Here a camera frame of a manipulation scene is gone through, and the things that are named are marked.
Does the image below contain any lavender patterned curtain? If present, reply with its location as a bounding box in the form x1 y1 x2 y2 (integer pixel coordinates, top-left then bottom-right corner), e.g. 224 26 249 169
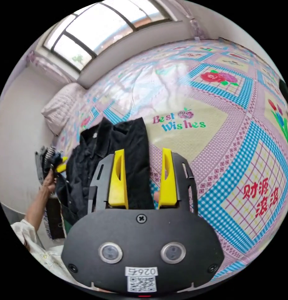
181 10 206 42
26 49 75 84

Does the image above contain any black denim jacket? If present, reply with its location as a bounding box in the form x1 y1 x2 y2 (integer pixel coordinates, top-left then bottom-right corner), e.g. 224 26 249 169
55 117 156 227

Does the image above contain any window with dark frame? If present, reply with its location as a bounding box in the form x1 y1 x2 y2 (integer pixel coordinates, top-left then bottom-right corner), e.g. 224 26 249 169
42 0 183 73

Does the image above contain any person's left forearm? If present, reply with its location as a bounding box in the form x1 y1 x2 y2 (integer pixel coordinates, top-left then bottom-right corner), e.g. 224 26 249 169
23 186 56 226

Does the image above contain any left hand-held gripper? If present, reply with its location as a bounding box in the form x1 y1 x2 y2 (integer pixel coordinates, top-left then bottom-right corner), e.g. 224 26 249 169
35 145 69 182

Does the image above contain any bed with floral checked sheet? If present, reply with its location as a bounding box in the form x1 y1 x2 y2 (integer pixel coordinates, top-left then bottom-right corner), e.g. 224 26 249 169
52 38 288 283

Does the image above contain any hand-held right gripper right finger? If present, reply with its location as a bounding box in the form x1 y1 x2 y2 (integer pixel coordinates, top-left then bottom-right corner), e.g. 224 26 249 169
158 147 177 210

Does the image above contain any pink checked pillow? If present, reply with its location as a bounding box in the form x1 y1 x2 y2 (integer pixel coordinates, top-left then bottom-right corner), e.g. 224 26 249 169
41 82 91 137

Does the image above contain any person's left hand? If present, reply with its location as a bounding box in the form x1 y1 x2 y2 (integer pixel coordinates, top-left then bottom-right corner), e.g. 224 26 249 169
41 168 58 195

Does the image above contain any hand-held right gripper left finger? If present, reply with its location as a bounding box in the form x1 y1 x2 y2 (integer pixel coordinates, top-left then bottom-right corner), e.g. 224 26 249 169
108 149 129 209

